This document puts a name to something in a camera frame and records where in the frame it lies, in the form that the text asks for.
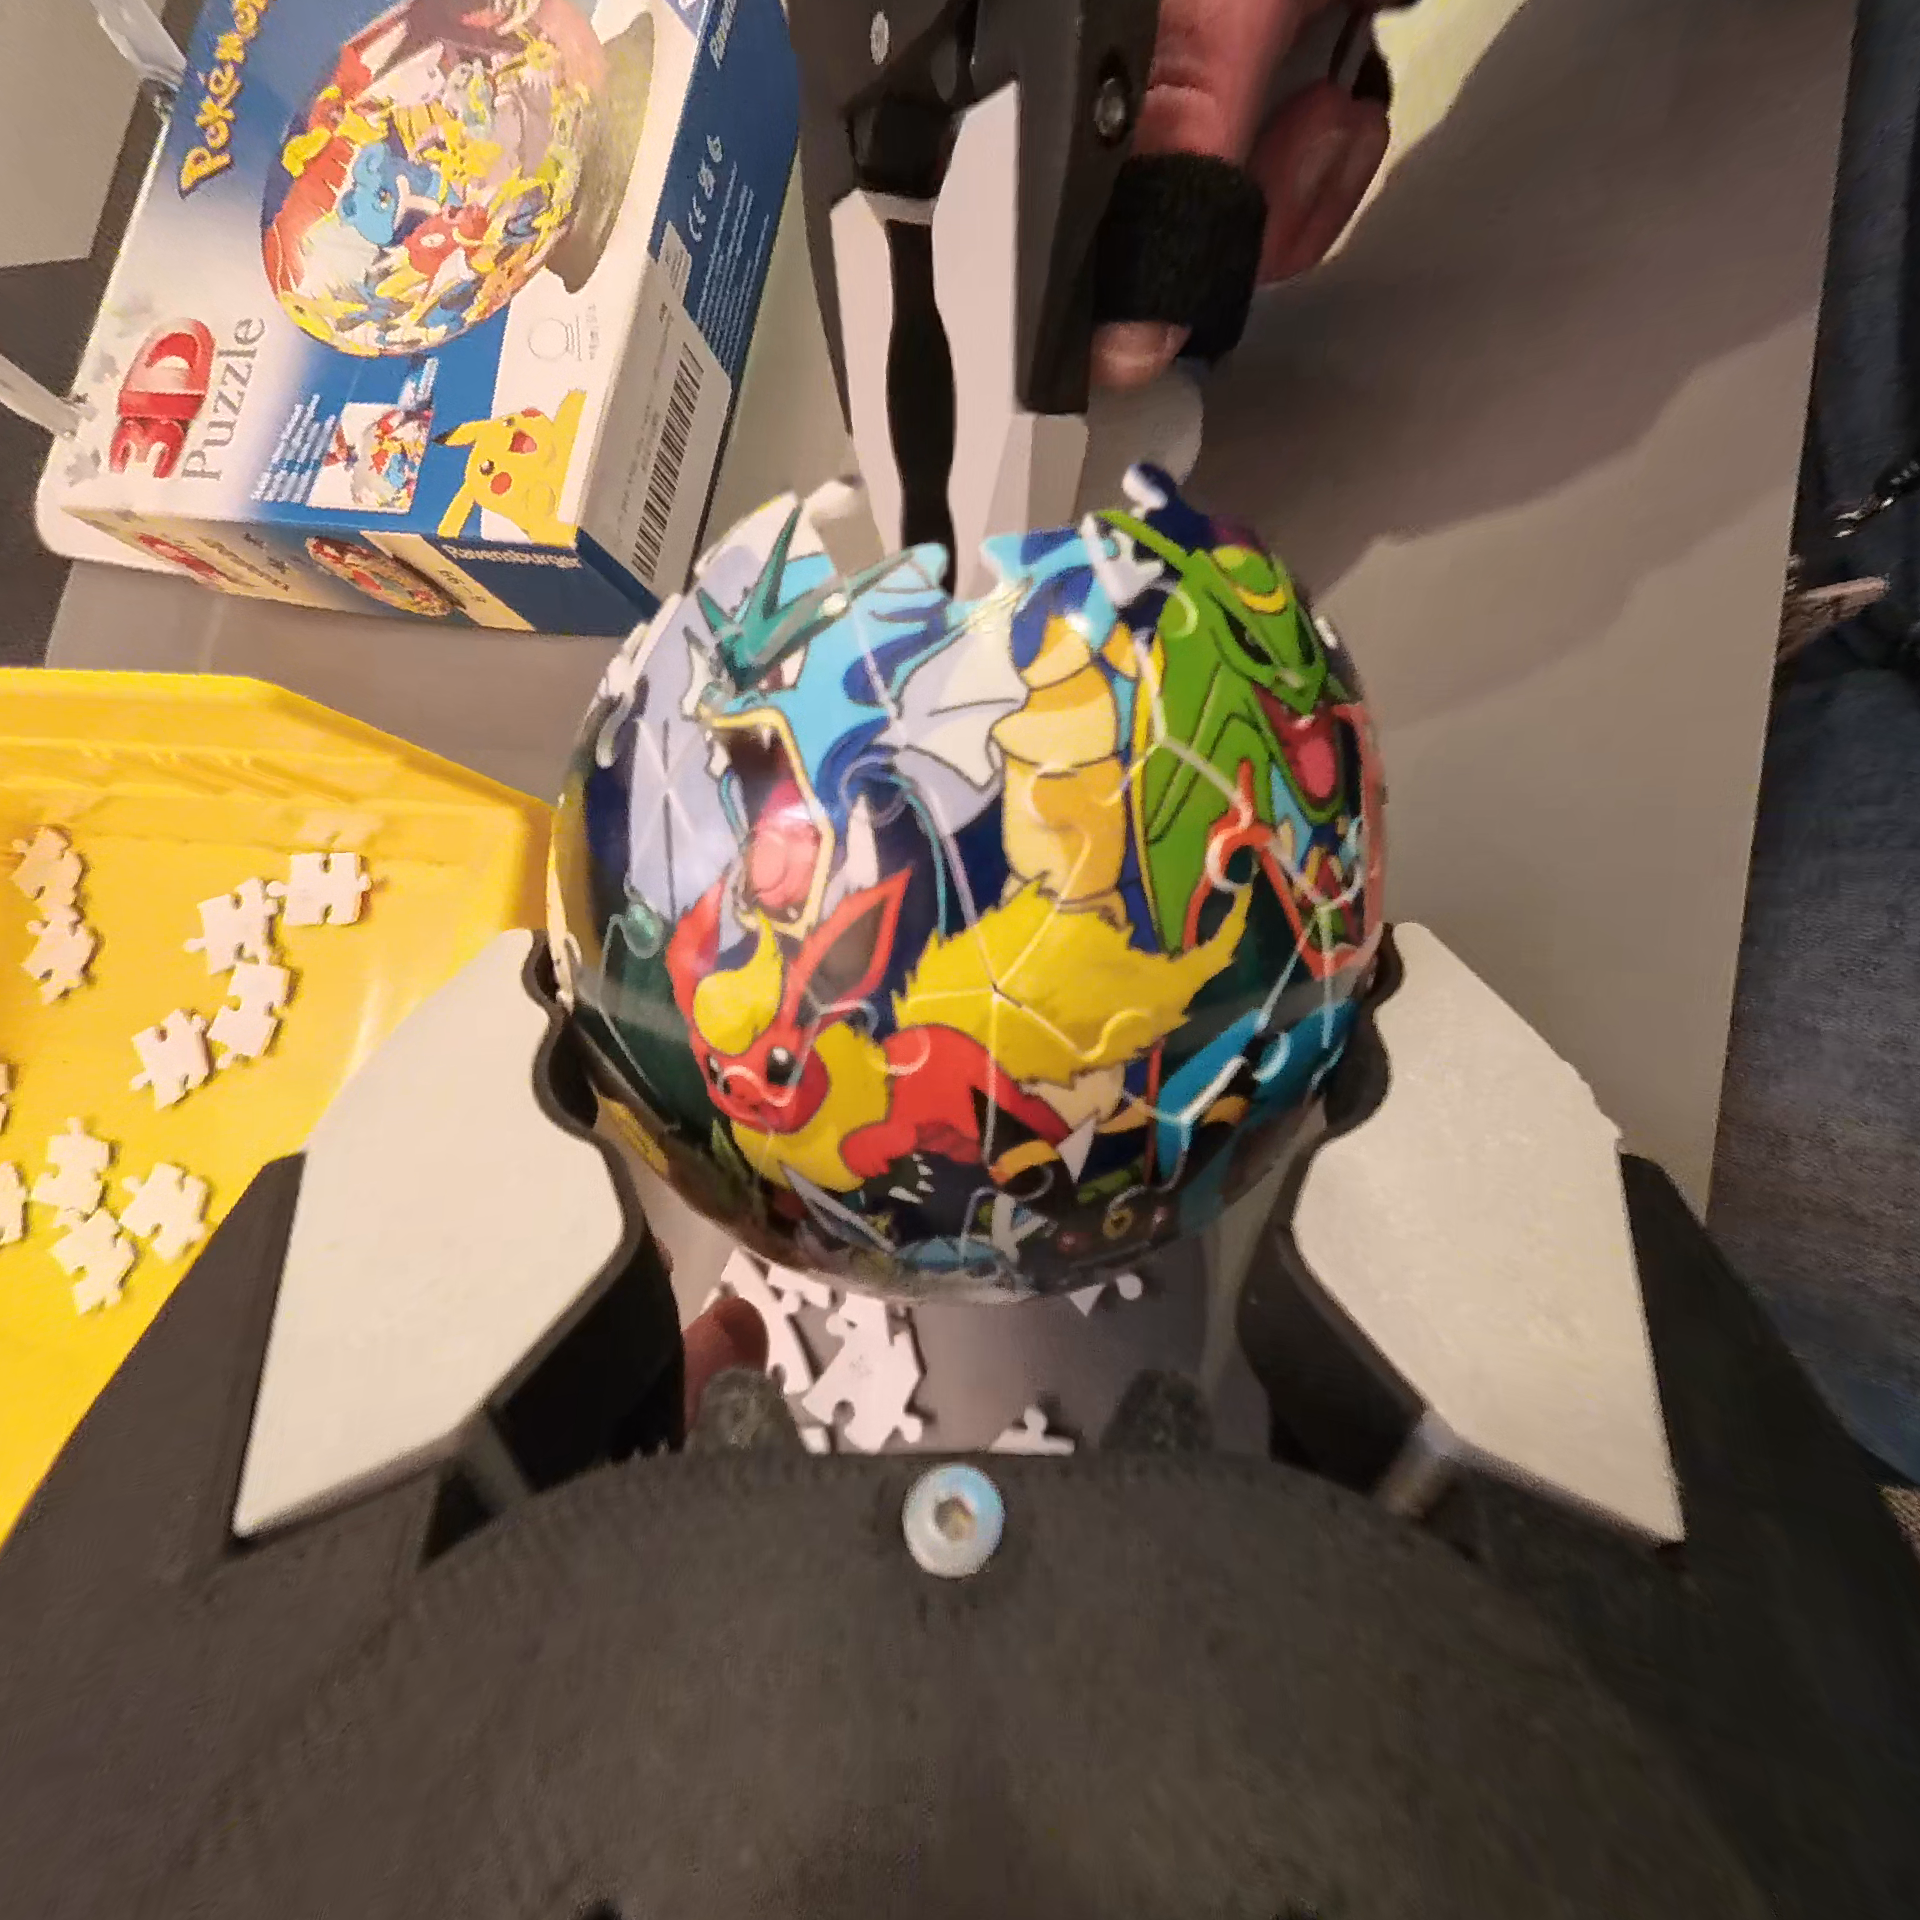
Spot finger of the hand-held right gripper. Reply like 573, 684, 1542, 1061
828, 186, 965, 552
943, 83, 1209, 602

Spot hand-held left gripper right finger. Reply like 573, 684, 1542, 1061
1234, 919, 1687, 1548

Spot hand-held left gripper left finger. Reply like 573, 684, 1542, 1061
228, 926, 690, 1542

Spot colourful puzzle ball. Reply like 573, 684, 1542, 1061
546, 463, 1389, 1309

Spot scattered white puzzle pieces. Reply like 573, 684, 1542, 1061
0, 825, 373, 1318

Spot blue puzzle box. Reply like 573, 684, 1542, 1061
35, 0, 804, 641

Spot cluster of white puzzle pieces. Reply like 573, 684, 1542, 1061
715, 1253, 1150, 1458

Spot person's left hand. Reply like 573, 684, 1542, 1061
681, 1297, 769, 1429

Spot yellow plastic tray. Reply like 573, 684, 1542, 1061
0, 670, 560, 1548

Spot white printed key tag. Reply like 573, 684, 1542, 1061
1775, 574, 1896, 658

